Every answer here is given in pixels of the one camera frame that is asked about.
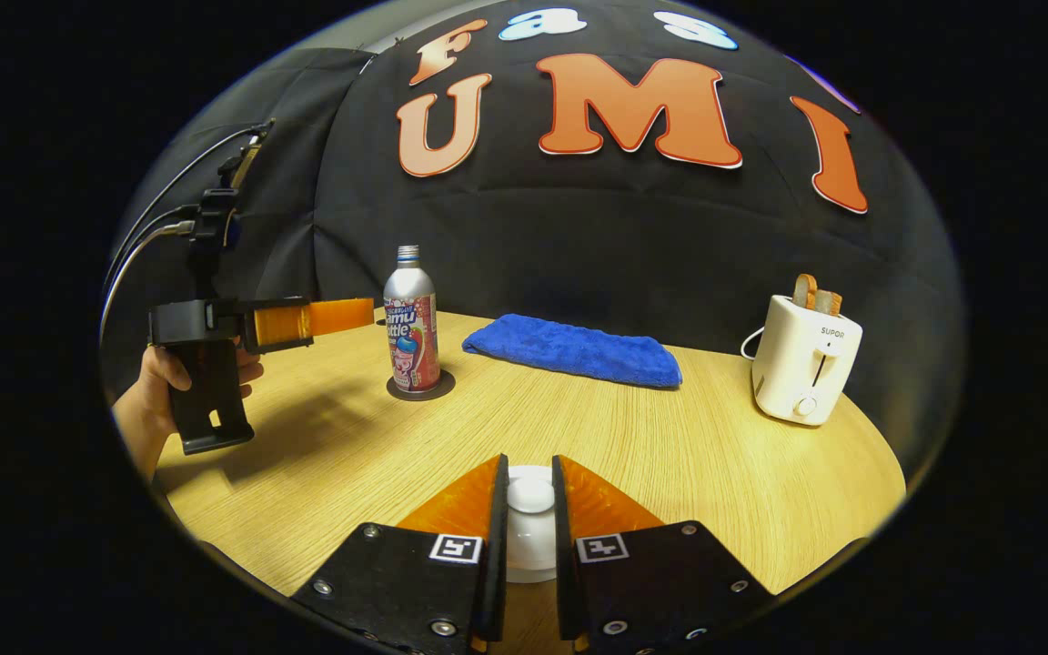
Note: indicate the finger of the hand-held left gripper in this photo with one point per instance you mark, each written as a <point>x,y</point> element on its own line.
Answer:
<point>333,317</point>

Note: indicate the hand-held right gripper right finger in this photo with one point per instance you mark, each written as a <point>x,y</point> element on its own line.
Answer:
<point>566,564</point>

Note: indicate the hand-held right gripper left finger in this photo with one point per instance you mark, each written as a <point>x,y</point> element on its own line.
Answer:
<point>495,564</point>

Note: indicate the white teacup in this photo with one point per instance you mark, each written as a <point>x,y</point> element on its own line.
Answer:
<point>531,575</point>

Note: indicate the silver water bottle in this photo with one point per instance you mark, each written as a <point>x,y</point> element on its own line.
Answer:
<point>410,318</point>

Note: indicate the dark round coaster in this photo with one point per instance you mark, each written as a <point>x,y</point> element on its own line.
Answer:
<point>444,387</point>

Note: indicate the blue towel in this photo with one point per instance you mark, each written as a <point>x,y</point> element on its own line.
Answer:
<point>579,350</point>

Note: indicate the black backdrop cloth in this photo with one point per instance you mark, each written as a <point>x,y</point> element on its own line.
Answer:
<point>579,246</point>

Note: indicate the white toaster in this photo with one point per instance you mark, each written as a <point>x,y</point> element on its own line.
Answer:
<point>801,364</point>

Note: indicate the toasted bread slice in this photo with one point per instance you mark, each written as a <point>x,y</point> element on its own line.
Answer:
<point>829,303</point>
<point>804,291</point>

